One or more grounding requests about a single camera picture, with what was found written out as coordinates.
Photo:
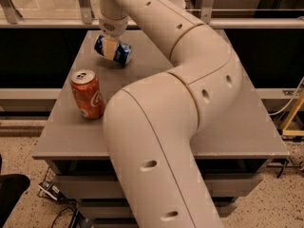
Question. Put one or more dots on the top grey drawer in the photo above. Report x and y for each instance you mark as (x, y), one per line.
(107, 187)

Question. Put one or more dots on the metal window railing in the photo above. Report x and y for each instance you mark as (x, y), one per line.
(218, 14)

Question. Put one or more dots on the wire basket with items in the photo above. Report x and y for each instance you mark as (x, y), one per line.
(48, 188)

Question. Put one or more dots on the blue pepsi can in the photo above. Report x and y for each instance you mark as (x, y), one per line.
(123, 52)

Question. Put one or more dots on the black chair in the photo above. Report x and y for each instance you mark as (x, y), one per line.
(12, 186)

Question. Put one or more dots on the bottom grey drawer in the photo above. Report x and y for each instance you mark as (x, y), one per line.
(115, 223)

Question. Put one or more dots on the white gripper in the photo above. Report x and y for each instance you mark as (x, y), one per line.
(114, 27)

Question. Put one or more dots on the grey drawer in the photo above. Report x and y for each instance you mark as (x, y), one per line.
(121, 210)
(107, 187)
(115, 223)

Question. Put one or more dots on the orange coca-cola can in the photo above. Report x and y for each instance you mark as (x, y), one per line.
(85, 89)

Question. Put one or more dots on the middle grey drawer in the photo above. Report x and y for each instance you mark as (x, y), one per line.
(121, 210)

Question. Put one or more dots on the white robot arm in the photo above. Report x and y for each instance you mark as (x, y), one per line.
(148, 125)

